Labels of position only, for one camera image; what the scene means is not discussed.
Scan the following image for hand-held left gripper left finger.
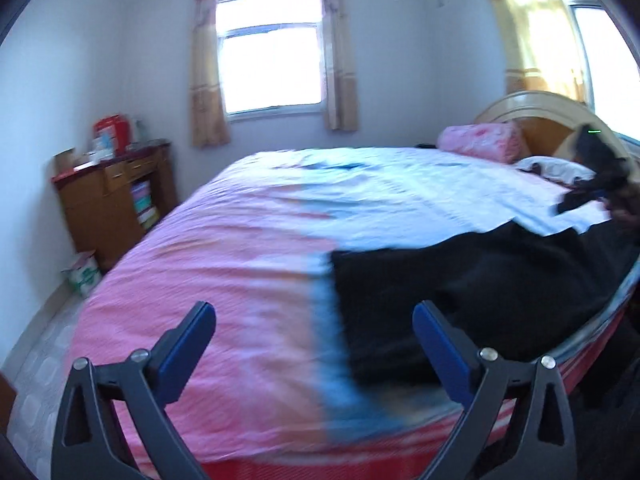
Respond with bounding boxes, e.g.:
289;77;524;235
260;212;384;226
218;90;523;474
50;301;217;480

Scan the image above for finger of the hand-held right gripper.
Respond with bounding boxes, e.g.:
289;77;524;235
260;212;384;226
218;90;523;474
552;187;608;217

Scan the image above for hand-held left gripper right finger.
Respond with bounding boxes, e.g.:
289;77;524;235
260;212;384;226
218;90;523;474
412;300;578;480

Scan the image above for black pants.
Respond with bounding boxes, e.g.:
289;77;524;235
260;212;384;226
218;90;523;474
330;212;640;386

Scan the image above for white patterned pillow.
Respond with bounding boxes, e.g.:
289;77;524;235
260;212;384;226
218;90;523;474
512;155;598;196

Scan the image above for wooden headboard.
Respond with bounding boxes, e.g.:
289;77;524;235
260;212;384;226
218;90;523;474
472;90;640;181

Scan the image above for pink floral folded quilt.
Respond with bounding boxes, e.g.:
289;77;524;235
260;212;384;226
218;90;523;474
436;122;531;165

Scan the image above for large bright window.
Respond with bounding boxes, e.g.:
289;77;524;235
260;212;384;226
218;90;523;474
545;0;640;116

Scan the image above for bed with pink-blue sheet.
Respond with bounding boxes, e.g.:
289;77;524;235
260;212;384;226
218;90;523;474
67;147;640;466

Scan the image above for green and white carton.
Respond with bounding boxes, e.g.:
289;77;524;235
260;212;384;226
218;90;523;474
61;251;103;298

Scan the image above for yellow curtain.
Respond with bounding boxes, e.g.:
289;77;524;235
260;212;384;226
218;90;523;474
475;0;588;106

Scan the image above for stack of pastel boxes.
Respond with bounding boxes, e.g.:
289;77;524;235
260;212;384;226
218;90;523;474
130;180;161;231

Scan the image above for brown wooden desk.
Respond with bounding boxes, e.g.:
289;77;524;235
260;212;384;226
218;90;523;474
51;141;180;273

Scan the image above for brown wooden door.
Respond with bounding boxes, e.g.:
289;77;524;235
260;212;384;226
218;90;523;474
0;371;18;433

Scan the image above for open cardboard box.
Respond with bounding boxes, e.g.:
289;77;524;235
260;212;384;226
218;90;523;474
53;147;93;173

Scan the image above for red box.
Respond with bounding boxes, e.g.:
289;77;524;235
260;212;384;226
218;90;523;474
92;114;132;158

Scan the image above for beige patterned curtain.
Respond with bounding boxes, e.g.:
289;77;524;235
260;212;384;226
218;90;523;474
316;0;360;132
187;0;232;150

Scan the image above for white framed window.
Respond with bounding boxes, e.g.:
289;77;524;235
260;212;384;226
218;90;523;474
214;0;328;121

